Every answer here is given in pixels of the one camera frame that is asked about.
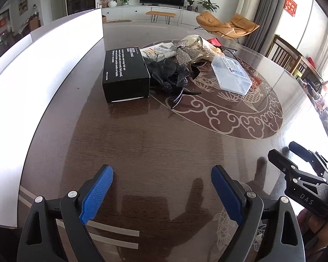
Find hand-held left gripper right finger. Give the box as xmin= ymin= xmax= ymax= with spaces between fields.
xmin=211 ymin=165 xmax=304 ymax=262

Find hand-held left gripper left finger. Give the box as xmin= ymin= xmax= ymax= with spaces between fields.
xmin=17 ymin=164 xmax=114 ymax=262

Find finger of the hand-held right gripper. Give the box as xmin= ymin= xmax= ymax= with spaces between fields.
xmin=289 ymin=141 xmax=328 ymax=174
xmin=268 ymin=149 xmax=328 ymax=186

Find clear plastic box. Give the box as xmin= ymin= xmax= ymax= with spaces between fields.
xmin=211 ymin=54 xmax=253 ymax=96

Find black cardboard box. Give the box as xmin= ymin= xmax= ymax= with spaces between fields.
xmin=102 ymin=45 xmax=150 ymax=103

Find black bow hair clip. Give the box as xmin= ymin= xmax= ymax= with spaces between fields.
xmin=145 ymin=57 xmax=203 ymax=110

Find rhinestone hair clip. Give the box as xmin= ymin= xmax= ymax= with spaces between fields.
xmin=172 ymin=40 xmax=200 ymax=66

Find person's right hand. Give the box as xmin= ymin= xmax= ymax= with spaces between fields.
xmin=299 ymin=210 xmax=328 ymax=254

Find wooden chair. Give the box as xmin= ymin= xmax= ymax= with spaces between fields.
xmin=266 ymin=34 xmax=324 ymax=85

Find dark-framed glasses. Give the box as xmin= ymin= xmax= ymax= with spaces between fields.
xmin=221 ymin=48 xmax=239 ymax=60

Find grey curtain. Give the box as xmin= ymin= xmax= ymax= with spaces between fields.
xmin=244 ymin=0 xmax=290 ymax=56

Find white carton with orange print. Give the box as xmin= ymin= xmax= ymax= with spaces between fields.
xmin=140 ymin=42 xmax=178 ymax=62

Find orange lounge chair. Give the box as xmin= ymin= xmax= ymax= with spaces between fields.
xmin=195 ymin=10 xmax=260 ymax=40

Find leafy potted plant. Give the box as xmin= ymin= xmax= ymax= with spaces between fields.
xmin=197 ymin=0 xmax=220 ymax=13

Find white television cabinet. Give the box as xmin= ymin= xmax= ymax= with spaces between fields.
xmin=102 ymin=4 xmax=208 ymax=26

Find wooden bench with hairpin legs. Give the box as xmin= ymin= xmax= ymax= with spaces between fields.
xmin=146 ymin=11 xmax=177 ymax=24

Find red wall decoration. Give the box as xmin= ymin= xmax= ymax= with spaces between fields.
xmin=285 ymin=0 xmax=297 ymax=17

